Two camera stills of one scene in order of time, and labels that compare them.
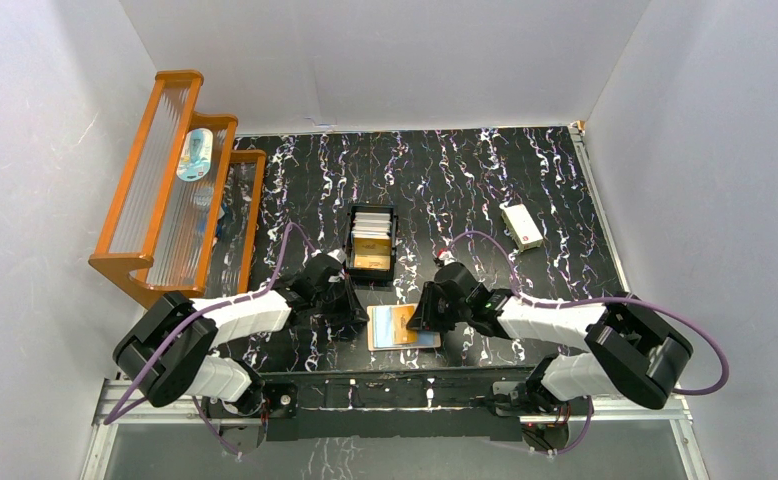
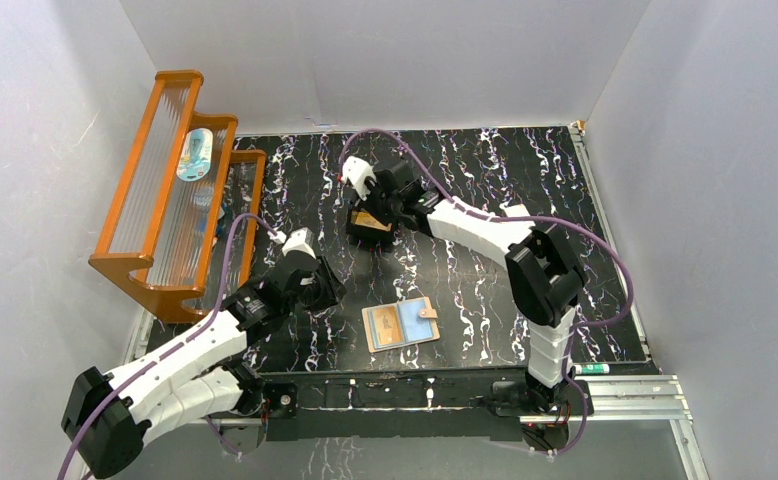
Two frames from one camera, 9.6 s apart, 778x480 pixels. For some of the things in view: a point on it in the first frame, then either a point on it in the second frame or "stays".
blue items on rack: (203, 198) stays
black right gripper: (424, 317) -> (373, 186)
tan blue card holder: (387, 329) stays
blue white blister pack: (196, 156) stays
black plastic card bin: (372, 278) -> (369, 230)
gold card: (371, 253) -> (365, 218)
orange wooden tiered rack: (183, 212) stays
